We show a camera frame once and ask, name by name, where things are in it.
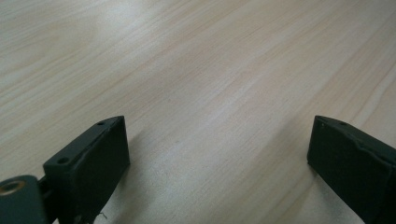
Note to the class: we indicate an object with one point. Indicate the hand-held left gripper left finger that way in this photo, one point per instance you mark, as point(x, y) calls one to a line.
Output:
point(90, 165)

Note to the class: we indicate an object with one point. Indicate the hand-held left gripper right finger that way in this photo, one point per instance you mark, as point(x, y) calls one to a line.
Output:
point(351, 165)

